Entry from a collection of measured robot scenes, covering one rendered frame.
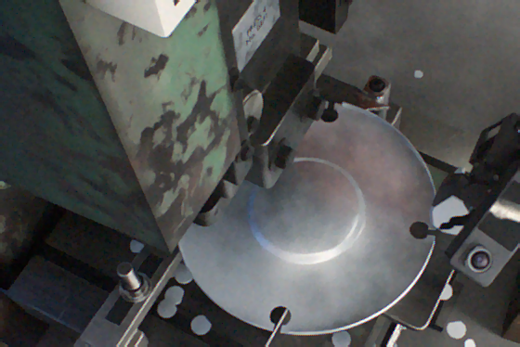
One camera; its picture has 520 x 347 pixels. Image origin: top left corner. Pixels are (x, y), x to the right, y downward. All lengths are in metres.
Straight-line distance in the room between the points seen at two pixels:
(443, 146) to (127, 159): 0.70
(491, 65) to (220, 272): 1.28
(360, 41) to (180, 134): 1.54
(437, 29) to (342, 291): 1.30
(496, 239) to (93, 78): 0.43
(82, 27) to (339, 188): 0.55
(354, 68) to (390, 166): 1.07
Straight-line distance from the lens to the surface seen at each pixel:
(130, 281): 0.82
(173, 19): 0.31
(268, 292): 0.80
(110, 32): 0.36
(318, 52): 1.02
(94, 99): 0.38
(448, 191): 0.75
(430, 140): 1.06
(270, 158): 0.68
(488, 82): 1.94
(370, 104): 0.91
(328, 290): 0.80
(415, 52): 1.97
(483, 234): 0.68
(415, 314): 0.80
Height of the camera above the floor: 1.53
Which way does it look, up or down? 64 degrees down
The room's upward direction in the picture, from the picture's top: straight up
